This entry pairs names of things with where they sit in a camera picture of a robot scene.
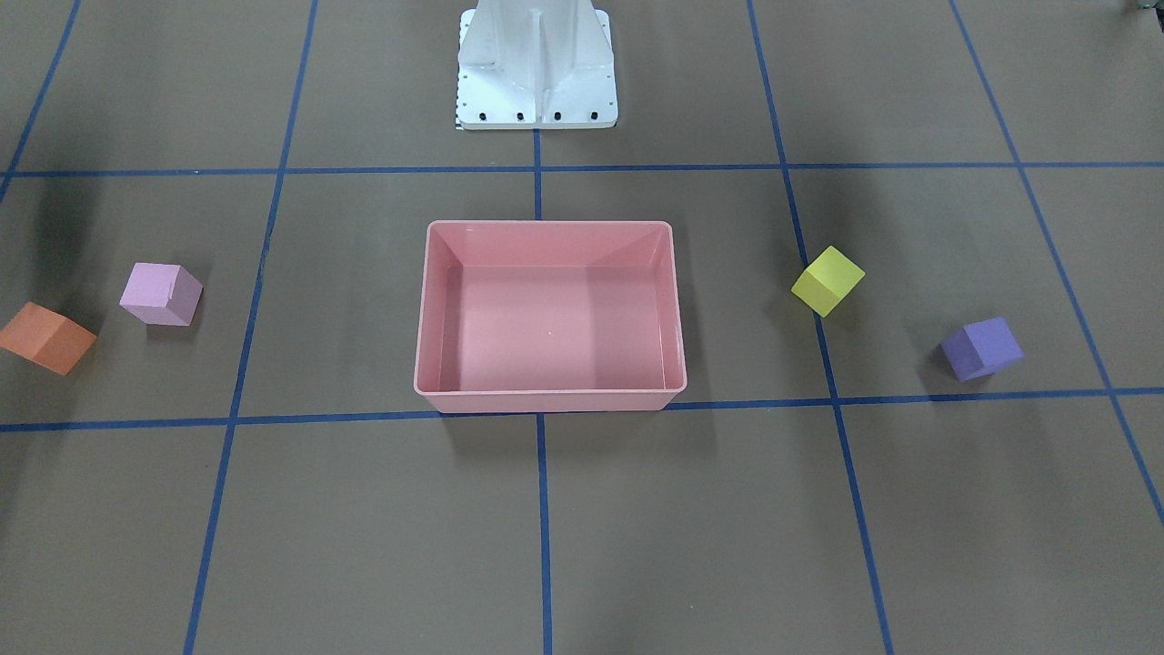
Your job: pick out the purple foam block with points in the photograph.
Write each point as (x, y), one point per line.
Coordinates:
(981, 349)

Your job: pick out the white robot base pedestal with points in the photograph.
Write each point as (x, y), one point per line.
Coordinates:
(535, 65)

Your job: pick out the yellow foam block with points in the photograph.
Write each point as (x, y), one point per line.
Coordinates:
(827, 281)

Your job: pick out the orange foam block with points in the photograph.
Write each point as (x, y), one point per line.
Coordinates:
(52, 341)

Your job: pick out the pink foam block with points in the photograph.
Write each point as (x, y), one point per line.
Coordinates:
(161, 294)

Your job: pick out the pink plastic bin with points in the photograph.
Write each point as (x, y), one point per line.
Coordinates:
(521, 316)

